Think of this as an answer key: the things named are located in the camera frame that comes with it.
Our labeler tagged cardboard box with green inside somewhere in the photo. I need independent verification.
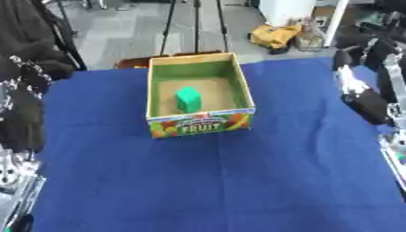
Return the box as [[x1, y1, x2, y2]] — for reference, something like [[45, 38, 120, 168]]
[[144, 52, 257, 140]]

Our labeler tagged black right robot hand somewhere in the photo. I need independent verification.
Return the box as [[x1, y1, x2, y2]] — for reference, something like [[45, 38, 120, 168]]
[[330, 32, 406, 127]]

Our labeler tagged white cabinet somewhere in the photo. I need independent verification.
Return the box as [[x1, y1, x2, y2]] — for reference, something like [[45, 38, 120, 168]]
[[256, 0, 353, 48]]

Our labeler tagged green rectangular block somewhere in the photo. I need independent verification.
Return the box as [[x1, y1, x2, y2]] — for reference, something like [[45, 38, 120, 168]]
[[174, 86, 203, 114]]

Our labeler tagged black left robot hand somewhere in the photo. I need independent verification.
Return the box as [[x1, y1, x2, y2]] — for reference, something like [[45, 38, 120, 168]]
[[0, 54, 56, 154]]

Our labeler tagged wire basket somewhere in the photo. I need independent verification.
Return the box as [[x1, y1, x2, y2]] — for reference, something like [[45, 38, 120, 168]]
[[292, 16, 329, 53]]

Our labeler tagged black tripod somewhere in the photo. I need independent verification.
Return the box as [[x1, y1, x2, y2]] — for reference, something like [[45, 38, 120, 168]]
[[159, 0, 232, 57]]

